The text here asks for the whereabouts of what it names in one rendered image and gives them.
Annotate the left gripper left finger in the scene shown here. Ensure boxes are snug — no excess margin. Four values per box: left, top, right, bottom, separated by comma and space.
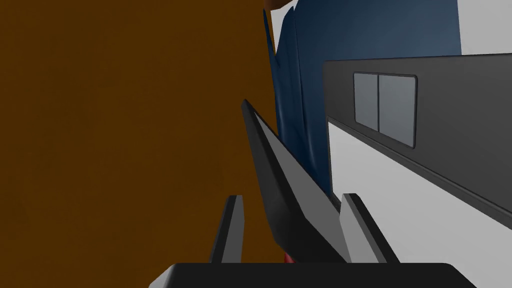
209, 194, 245, 265

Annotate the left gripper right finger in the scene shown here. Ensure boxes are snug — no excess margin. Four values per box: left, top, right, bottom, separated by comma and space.
339, 192, 401, 265

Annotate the blue hanging cloth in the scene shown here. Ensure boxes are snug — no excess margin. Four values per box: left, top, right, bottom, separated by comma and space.
262, 0, 463, 198

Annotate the white appliance with black panel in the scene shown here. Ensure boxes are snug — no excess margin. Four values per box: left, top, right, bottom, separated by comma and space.
321, 53, 512, 288

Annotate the black curved bar handle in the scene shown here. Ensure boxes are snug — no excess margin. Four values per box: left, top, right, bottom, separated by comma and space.
240, 98, 350, 265

